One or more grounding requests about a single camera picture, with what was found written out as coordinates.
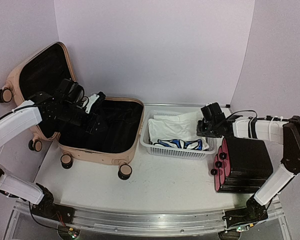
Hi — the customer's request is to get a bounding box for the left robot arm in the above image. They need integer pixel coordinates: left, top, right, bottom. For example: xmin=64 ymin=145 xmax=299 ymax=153
xmin=0 ymin=79 xmax=106 ymax=219

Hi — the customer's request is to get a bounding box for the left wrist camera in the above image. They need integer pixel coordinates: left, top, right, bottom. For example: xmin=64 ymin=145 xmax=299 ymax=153
xmin=82 ymin=91 xmax=106 ymax=114

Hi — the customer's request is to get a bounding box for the pink hard-shell suitcase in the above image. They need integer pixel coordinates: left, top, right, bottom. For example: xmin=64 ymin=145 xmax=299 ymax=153
xmin=0 ymin=42 xmax=144 ymax=180

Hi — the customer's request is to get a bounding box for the white plastic mesh basket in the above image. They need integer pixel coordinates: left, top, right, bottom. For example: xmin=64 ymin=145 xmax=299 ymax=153
xmin=140 ymin=109 xmax=217 ymax=160

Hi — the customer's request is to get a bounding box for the white printed t-shirt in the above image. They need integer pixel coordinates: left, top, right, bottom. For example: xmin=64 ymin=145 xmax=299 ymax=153
xmin=147 ymin=110 xmax=210 ymax=151

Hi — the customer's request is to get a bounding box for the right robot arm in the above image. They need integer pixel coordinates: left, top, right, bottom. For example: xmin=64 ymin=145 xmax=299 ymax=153
xmin=196 ymin=102 xmax=300 ymax=223

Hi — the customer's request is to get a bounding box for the black pink tiered rack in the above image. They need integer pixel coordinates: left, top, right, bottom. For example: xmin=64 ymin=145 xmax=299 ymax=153
xmin=210 ymin=137 xmax=274 ymax=194

